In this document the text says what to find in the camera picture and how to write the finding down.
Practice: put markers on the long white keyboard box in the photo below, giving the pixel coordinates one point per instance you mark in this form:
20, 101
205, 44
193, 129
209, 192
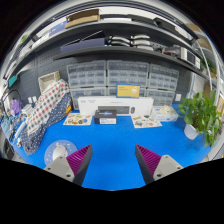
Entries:
86, 105

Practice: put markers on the red and blue checked cloth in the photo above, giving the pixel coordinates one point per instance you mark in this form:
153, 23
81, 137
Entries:
46, 106

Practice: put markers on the green potted plant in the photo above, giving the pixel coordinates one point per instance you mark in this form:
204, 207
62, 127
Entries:
200, 116

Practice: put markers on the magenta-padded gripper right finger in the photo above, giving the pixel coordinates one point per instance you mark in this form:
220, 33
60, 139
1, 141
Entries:
166, 166

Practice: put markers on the yellow and blue box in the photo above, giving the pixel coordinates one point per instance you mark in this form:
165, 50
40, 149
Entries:
128, 90

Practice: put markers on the small yellow object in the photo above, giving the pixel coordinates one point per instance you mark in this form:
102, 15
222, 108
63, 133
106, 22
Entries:
68, 109

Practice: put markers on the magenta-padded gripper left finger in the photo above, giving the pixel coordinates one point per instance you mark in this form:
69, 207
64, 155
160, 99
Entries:
60, 166

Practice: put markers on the round light blue mouse pad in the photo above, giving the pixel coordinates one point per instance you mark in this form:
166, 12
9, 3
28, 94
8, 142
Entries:
71, 146

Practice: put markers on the sticker sheet with travel pictures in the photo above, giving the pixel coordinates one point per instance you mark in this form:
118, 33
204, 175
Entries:
146, 122

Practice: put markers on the purple soft object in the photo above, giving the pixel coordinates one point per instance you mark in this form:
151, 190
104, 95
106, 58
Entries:
15, 106

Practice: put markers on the beige woven basket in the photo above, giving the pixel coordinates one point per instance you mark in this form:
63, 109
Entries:
48, 81

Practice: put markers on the teal wall holder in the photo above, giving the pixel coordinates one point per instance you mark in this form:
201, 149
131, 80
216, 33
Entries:
12, 81

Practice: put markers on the sticker sheet with food pictures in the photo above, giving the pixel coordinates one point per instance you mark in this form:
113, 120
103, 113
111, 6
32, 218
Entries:
77, 119

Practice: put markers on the small black box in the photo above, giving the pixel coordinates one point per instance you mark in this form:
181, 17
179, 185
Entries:
105, 117

